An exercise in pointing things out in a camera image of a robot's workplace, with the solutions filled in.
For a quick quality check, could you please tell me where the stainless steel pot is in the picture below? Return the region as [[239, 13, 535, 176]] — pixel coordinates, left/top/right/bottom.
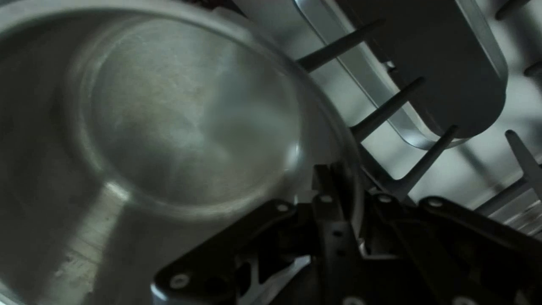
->
[[0, 0, 364, 305]]

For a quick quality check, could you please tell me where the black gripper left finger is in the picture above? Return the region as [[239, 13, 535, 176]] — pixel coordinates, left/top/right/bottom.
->
[[151, 162, 364, 305]]

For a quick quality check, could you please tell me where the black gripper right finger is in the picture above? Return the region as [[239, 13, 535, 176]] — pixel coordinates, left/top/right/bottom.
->
[[361, 188, 542, 305]]

